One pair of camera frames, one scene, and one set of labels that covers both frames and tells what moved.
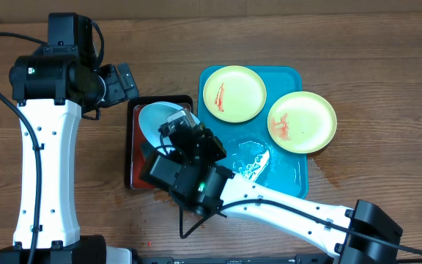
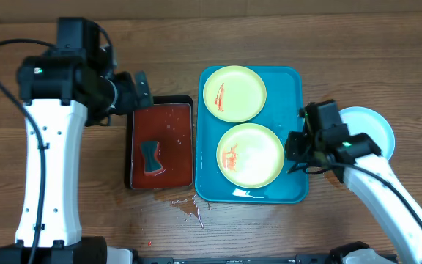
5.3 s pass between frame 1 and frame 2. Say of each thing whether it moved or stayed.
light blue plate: moved
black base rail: stayed
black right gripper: moved
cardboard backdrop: stayed
